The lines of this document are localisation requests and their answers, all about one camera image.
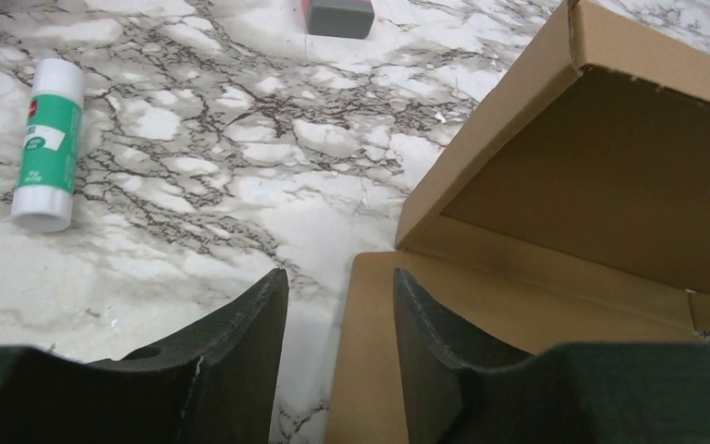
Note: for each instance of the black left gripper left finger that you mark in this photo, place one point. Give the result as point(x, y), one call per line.
point(212, 381)

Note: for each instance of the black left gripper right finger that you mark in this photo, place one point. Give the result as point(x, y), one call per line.
point(462, 385)

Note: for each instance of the brown cardboard box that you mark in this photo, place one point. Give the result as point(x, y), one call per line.
point(572, 206)

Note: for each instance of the green white glue stick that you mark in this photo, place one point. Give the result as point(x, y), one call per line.
point(44, 193)

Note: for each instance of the pink whiteboard eraser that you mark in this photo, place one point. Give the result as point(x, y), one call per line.
point(338, 18)

